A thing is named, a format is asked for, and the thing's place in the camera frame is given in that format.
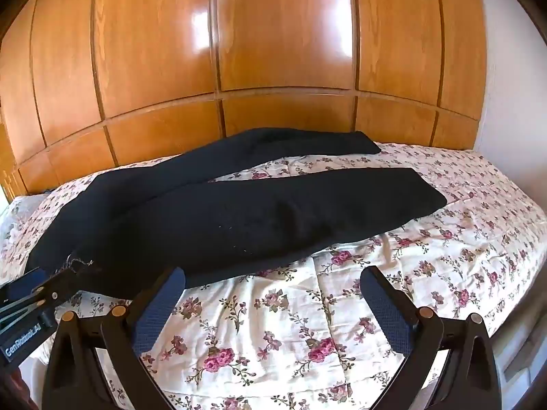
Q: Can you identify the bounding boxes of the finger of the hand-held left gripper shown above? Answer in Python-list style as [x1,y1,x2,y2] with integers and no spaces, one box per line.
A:
[17,265,102,309]

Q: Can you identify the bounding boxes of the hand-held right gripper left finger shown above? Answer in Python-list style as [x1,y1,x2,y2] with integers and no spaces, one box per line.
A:
[43,266,186,410]

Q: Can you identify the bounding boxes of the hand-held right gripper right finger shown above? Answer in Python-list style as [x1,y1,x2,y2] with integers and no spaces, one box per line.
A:
[360,266,502,410]

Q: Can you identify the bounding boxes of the black pants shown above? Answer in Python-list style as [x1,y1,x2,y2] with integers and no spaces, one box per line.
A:
[25,127,448,297]

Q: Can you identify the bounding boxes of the floral quilted bedspread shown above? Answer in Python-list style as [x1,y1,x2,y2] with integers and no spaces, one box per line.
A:
[0,141,547,410]

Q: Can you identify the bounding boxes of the wooden wardrobe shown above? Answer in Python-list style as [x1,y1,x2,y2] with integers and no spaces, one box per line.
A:
[0,0,489,201]

